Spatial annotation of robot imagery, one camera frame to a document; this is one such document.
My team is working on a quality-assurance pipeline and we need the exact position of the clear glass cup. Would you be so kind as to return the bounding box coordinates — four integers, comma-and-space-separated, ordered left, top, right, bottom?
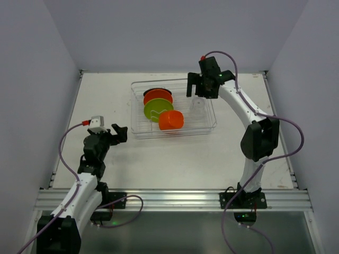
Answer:
190, 97, 205, 117

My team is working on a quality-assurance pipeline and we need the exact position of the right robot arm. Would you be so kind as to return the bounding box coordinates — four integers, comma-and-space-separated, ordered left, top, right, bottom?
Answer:
186, 56, 280, 209

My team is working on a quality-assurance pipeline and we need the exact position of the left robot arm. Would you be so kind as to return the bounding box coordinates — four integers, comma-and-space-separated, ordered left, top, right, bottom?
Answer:
36, 124, 128, 253

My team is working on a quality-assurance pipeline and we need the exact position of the clear plastic rack tray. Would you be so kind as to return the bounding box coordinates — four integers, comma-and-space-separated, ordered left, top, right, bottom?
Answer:
130, 77, 218, 140

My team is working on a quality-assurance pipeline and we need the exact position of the green plate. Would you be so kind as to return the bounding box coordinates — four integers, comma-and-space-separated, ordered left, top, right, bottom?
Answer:
144, 98, 174, 123

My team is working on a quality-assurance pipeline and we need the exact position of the orange plate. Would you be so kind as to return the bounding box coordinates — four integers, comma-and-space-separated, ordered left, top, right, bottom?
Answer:
144, 90, 173, 105

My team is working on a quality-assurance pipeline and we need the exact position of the black plate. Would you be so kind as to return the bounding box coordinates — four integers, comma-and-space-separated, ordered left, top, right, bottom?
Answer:
143, 88, 172, 97

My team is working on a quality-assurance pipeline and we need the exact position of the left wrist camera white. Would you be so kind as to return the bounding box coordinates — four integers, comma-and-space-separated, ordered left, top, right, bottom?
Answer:
88, 115, 106, 133

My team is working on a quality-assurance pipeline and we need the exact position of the white wire dish rack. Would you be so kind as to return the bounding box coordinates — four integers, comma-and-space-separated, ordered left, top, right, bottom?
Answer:
131, 79, 217, 138

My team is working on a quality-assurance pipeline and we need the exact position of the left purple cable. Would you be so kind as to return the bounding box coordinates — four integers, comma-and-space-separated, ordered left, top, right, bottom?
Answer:
15, 120, 92, 254

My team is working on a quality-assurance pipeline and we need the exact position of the purple cable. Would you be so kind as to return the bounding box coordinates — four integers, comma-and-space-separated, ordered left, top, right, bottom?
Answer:
200, 50, 305, 254
15, 120, 92, 254

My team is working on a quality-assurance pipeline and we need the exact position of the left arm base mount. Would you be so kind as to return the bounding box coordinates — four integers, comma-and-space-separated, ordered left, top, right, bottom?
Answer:
90, 192, 127, 225

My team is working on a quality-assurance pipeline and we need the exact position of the aluminium frame rail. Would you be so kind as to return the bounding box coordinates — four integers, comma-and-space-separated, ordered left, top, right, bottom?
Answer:
33, 188, 313, 212

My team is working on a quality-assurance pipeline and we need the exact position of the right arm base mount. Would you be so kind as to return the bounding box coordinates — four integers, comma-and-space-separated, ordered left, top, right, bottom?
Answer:
219, 184, 267, 226

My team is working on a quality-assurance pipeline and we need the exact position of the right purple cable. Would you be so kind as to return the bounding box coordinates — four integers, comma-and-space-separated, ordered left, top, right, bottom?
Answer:
200, 50, 305, 254

